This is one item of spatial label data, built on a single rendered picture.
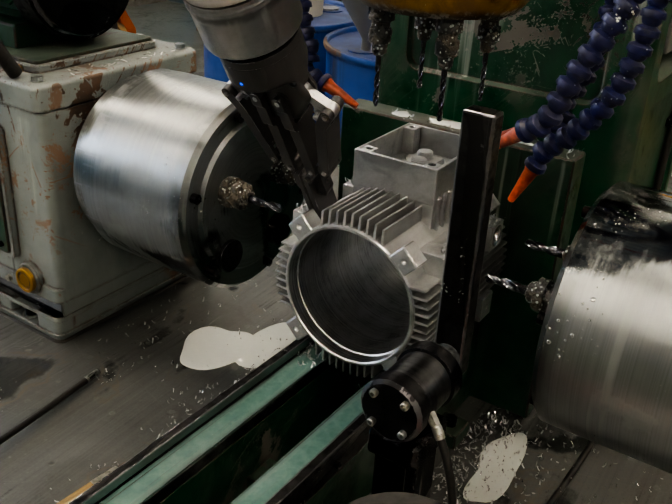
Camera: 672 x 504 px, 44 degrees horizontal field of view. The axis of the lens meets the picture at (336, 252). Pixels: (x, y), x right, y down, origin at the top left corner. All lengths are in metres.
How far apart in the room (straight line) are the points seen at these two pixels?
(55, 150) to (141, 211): 0.16
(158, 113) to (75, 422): 0.38
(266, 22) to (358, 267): 0.41
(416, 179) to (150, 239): 0.34
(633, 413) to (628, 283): 0.11
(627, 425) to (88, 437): 0.60
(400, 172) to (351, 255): 0.17
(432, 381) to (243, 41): 0.32
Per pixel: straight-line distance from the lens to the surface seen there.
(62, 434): 1.04
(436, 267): 0.83
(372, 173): 0.88
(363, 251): 1.01
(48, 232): 1.13
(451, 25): 0.81
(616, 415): 0.76
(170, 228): 0.96
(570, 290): 0.73
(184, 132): 0.96
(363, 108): 1.03
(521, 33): 1.05
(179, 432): 0.82
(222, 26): 0.68
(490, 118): 0.68
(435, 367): 0.72
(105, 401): 1.08
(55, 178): 1.10
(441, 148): 0.97
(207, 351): 1.15
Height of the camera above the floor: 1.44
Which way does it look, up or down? 27 degrees down
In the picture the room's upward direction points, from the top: 3 degrees clockwise
